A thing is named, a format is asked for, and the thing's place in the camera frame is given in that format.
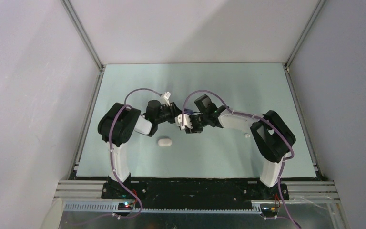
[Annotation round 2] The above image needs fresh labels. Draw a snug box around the purple earbud charging case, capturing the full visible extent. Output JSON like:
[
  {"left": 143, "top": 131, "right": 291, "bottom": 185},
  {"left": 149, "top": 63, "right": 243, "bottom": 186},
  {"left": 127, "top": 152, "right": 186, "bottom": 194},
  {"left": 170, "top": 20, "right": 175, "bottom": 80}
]
[{"left": 184, "top": 109, "right": 194, "bottom": 115}]

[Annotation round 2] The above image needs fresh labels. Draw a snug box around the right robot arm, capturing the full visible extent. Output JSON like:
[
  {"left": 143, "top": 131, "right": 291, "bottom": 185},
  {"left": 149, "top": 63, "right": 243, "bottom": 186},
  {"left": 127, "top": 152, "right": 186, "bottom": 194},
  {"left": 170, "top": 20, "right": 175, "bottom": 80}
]
[{"left": 175, "top": 94, "right": 296, "bottom": 199}]

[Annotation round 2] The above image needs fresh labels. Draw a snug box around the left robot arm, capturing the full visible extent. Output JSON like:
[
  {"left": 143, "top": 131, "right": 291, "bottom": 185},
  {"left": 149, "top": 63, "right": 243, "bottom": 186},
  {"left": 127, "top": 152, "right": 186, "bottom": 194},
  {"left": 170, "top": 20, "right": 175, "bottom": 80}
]
[{"left": 98, "top": 100, "right": 182, "bottom": 199}]

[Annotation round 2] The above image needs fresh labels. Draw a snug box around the white earbud charging case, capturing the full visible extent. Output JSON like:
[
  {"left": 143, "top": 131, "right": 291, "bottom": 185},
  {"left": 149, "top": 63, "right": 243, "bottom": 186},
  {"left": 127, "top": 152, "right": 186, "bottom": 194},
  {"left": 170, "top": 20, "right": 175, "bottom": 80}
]
[{"left": 157, "top": 137, "right": 173, "bottom": 147}]

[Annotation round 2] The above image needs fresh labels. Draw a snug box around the left controller board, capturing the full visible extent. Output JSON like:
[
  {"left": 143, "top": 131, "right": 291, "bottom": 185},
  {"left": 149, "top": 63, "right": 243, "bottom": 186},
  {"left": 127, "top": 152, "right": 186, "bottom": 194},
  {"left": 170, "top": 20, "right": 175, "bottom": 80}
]
[{"left": 117, "top": 202, "right": 135, "bottom": 211}]

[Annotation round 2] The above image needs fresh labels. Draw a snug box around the controller board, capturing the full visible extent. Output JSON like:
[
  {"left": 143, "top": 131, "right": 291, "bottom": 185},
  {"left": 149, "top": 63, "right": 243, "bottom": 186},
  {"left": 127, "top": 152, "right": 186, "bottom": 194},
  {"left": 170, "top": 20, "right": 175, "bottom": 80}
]
[
  {"left": 261, "top": 207, "right": 280, "bottom": 219},
  {"left": 117, "top": 202, "right": 135, "bottom": 211}
]

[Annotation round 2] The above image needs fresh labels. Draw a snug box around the right controller board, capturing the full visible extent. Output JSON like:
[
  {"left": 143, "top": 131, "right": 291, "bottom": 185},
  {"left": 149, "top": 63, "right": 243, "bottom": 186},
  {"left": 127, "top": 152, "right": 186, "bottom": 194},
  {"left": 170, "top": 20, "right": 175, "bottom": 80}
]
[{"left": 261, "top": 207, "right": 280, "bottom": 219}]

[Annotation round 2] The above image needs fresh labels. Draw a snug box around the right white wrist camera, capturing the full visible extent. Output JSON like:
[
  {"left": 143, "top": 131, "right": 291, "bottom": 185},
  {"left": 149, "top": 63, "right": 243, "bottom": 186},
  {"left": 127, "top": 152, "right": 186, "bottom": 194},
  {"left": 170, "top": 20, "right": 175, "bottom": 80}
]
[{"left": 175, "top": 114, "right": 192, "bottom": 130}]

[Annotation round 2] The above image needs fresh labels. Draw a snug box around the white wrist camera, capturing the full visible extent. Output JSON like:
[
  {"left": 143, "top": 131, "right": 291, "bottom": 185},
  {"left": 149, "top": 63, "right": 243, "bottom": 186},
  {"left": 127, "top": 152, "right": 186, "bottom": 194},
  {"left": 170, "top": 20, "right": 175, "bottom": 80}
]
[
  {"left": 175, "top": 114, "right": 192, "bottom": 130},
  {"left": 160, "top": 91, "right": 171, "bottom": 106}
]

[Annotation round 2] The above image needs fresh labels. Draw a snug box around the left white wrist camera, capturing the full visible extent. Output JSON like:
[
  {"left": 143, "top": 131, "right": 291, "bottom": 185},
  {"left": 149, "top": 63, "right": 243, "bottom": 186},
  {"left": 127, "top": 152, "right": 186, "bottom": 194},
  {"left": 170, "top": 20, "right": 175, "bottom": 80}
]
[{"left": 160, "top": 91, "right": 171, "bottom": 106}]

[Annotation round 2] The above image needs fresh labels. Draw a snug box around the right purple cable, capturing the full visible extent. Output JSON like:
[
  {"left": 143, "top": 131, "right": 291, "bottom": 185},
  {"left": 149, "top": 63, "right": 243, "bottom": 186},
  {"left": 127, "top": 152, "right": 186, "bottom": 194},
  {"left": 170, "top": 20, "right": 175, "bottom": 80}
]
[{"left": 181, "top": 90, "right": 302, "bottom": 229}]

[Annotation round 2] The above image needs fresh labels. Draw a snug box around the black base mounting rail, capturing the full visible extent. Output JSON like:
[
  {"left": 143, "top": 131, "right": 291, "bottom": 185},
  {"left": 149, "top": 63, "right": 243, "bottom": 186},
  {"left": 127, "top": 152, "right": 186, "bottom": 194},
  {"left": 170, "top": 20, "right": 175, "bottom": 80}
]
[{"left": 101, "top": 177, "right": 289, "bottom": 210}]

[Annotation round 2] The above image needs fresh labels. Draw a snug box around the left aluminium frame post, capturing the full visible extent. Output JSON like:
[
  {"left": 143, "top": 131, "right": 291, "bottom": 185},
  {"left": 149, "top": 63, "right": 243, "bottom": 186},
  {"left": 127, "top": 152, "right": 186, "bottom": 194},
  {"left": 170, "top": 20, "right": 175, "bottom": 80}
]
[{"left": 60, "top": 0, "right": 105, "bottom": 80}]

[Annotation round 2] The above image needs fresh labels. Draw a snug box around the aluminium frame post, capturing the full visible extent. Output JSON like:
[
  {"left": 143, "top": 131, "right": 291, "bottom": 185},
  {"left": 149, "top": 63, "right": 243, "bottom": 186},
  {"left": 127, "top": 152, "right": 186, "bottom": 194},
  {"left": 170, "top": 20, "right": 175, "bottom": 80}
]
[
  {"left": 285, "top": 0, "right": 327, "bottom": 68},
  {"left": 60, "top": 0, "right": 105, "bottom": 80}
]

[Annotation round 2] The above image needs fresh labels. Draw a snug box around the right aluminium frame post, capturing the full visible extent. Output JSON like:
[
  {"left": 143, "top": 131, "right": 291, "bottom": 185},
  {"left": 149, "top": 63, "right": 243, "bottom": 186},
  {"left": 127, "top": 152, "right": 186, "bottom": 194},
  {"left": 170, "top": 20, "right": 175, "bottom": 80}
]
[{"left": 285, "top": 0, "right": 327, "bottom": 68}]

